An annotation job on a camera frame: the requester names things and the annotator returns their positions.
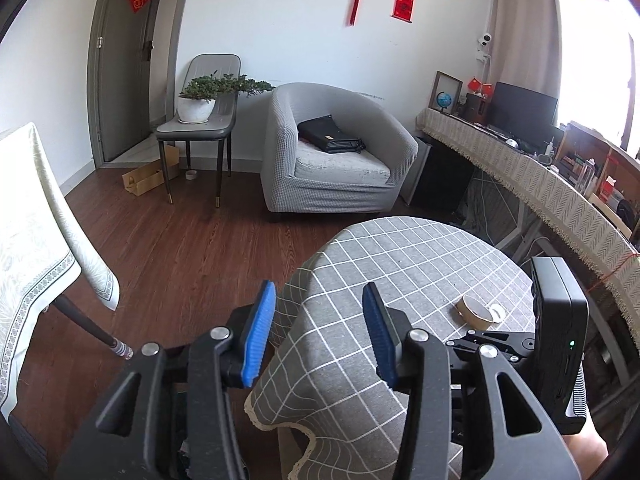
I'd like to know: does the cream patterned tablecloth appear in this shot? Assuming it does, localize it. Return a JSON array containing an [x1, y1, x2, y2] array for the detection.
[[0, 120, 121, 422]]

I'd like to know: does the red wall banner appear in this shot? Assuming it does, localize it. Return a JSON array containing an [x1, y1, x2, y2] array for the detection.
[[391, 0, 417, 25]]

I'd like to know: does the brown cardboard tape roll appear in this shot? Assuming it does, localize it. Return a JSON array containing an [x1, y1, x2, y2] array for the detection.
[[453, 295, 495, 330]]

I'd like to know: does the desk with beige cloth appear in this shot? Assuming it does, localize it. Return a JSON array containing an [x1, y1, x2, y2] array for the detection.
[[415, 107, 640, 332]]

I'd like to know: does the black bag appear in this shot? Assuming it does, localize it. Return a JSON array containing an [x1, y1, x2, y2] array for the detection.
[[297, 114, 367, 155]]

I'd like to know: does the picture frame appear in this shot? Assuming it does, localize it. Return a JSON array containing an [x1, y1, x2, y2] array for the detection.
[[429, 70, 464, 116]]

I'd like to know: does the grey armchair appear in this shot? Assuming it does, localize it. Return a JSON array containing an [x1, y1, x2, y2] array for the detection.
[[258, 82, 420, 224]]

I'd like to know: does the grey door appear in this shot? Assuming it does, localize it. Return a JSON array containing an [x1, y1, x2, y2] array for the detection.
[[87, 0, 169, 164]]

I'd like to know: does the wooden desk organizer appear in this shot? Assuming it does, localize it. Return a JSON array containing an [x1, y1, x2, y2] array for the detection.
[[554, 120, 640, 234]]

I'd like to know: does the potted plant white pot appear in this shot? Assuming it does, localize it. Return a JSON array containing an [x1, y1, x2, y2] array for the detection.
[[178, 72, 276, 125]]

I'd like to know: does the black monitor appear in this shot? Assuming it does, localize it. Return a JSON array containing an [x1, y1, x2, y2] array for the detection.
[[487, 81, 560, 144]]

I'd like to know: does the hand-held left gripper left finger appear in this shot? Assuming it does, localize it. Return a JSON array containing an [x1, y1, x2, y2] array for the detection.
[[55, 280, 277, 480]]

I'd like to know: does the cardboard box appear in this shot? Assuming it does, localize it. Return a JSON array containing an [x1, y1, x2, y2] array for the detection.
[[122, 145, 181, 196]]

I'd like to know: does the dark table leg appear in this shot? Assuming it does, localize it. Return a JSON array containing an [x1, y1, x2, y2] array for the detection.
[[52, 293, 134, 360]]

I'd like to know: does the grey dining chair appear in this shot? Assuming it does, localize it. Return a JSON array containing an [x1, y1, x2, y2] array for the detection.
[[155, 53, 245, 206]]

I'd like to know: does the beige curtain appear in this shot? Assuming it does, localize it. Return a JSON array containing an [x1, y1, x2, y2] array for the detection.
[[487, 0, 564, 127]]

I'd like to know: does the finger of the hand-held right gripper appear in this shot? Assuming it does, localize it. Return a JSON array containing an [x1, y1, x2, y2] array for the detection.
[[446, 329, 539, 362]]

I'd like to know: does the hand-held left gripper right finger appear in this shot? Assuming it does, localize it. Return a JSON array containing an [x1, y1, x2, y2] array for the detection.
[[361, 281, 581, 480]]

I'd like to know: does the person's right forearm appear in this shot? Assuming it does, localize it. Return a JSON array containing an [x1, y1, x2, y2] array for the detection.
[[562, 409, 610, 480]]

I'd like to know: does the grey checked tablecloth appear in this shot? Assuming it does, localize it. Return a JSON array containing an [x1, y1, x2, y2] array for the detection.
[[243, 215, 539, 480]]

